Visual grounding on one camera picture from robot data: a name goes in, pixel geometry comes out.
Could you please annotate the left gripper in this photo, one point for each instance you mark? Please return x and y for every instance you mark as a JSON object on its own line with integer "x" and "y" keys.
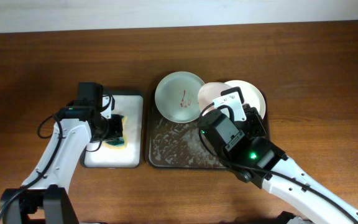
{"x": 116, "y": 120}

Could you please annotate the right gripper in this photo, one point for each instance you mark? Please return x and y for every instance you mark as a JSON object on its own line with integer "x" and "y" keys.
{"x": 253, "y": 118}

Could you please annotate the green yellow sponge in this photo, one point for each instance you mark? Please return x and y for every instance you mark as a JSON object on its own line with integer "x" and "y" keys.
{"x": 119, "y": 143}

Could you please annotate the pinkish white plate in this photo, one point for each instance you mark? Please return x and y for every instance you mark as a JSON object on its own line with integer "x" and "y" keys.
{"x": 209, "y": 91}

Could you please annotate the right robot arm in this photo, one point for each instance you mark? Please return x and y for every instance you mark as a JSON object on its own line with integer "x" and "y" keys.
{"x": 241, "y": 146}

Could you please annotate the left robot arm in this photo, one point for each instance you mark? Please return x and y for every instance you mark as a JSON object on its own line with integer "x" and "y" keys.
{"x": 43, "y": 196}

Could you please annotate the white soapy tray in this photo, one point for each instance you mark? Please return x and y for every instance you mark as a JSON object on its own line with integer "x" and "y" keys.
{"x": 128, "y": 103}

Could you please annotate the brown plastic tray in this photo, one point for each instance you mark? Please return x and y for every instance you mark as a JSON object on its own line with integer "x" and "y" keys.
{"x": 173, "y": 145}

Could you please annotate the cream white plate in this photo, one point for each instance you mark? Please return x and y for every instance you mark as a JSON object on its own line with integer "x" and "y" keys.
{"x": 253, "y": 97}

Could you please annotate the pale green plate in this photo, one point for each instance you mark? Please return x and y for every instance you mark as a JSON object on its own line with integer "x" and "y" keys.
{"x": 176, "y": 97}

